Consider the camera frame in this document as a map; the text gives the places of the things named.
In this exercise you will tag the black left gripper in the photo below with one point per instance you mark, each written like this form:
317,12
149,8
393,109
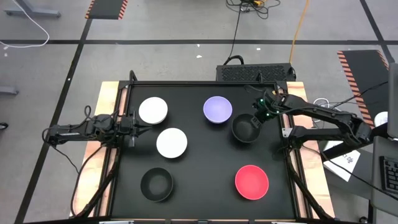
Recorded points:
133,140

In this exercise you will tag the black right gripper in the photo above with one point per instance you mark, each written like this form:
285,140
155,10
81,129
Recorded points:
265,107

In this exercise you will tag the black bowl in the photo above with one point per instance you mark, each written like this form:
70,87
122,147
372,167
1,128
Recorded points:
244,130
156,184

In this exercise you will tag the white bowl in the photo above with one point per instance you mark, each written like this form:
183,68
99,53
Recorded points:
153,110
171,142

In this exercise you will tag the red bowl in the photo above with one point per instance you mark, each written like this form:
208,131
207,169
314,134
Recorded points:
252,182

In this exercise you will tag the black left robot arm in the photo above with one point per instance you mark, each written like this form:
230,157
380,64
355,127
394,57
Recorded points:
77,132

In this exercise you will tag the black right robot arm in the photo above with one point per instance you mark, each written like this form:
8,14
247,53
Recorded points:
329,115

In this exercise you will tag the purple bowl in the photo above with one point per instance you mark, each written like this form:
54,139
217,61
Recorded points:
217,109

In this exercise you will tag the black perforated computer case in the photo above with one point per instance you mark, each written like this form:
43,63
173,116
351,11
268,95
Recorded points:
248,73

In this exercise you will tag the white paper sheet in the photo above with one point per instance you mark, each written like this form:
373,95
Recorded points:
345,165

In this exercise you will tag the black hazard-striped floor mat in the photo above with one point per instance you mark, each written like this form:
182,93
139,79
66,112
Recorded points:
105,9
363,74

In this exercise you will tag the white round cup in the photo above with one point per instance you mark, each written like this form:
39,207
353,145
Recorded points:
382,119

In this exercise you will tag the grey monitor panel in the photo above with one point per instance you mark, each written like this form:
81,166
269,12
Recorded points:
393,99

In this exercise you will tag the grey metal foot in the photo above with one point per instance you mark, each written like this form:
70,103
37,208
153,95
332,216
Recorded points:
7,90

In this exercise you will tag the black keyboard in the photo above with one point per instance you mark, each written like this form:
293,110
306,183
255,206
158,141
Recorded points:
390,174

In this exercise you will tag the grey desk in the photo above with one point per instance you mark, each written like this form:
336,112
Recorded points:
384,205

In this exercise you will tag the grey metal table leg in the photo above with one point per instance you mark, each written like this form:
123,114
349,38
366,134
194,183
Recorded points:
31,13

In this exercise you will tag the black aluminium table frame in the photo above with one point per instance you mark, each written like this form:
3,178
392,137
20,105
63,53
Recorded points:
171,83

